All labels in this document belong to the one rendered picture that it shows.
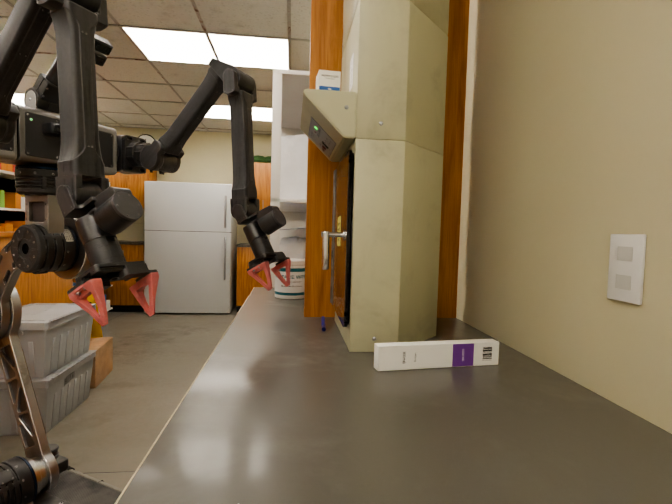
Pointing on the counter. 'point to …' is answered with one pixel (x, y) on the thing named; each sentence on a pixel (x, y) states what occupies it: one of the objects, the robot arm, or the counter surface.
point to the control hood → (331, 117)
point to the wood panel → (323, 13)
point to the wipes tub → (292, 281)
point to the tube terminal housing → (395, 172)
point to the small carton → (328, 80)
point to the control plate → (320, 137)
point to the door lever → (328, 246)
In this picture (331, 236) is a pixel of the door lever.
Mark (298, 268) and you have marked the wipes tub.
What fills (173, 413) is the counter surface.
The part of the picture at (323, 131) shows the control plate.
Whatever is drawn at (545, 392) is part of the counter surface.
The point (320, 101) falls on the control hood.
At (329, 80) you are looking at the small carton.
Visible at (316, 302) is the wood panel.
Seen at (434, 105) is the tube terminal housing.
